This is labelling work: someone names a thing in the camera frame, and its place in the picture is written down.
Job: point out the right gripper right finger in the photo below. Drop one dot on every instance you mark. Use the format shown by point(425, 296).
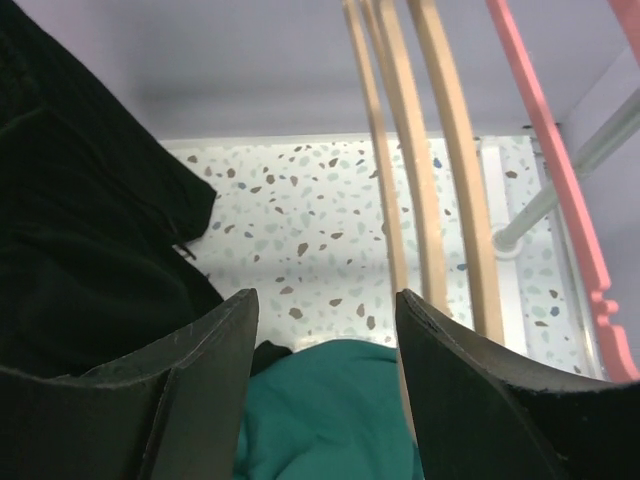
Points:
point(482, 411)

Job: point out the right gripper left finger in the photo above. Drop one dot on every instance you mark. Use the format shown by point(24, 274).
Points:
point(170, 410)

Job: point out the teal green shorts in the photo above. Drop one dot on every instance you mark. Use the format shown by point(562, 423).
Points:
point(332, 411)

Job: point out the beige wooden hanger front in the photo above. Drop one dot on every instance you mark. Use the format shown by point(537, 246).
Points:
point(377, 22)

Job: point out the beige wooden hanger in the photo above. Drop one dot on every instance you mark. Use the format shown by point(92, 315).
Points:
point(456, 125)
point(377, 22)

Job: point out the pink empty hanger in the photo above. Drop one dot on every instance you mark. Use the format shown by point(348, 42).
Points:
point(560, 175)

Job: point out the black shorts on hanger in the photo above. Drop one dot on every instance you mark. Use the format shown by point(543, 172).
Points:
point(96, 216)

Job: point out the beige wooden hanger back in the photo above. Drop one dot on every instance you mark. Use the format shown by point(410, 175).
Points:
point(456, 125)

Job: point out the white metal clothes rack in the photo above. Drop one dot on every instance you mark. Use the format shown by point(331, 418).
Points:
point(540, 233)

